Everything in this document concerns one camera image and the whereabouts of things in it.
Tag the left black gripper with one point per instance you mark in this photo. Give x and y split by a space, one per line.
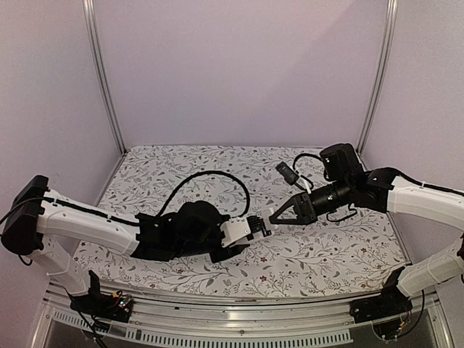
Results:
233 251

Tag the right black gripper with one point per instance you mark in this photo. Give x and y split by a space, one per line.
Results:
302 217

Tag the white remote control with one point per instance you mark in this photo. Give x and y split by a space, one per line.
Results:
265 215

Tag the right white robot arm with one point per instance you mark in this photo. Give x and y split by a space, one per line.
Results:
383 190

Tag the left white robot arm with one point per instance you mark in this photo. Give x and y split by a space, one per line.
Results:
39 214

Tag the floral patterned table mat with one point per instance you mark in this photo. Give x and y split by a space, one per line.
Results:
339 254

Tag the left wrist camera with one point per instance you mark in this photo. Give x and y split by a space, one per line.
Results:
234 229

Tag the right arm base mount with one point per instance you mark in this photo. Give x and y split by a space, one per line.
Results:
388 303

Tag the front aluminium rail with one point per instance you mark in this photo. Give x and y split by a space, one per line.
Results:
171 319

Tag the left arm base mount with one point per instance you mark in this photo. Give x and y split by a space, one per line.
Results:
117 306

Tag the right aluminium frame post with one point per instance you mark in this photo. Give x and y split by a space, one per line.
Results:
383 60

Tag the aluminium frame post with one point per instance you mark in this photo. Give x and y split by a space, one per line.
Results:
383 60
101 74

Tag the left aluminium frame post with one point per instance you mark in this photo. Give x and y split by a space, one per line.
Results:
101 74

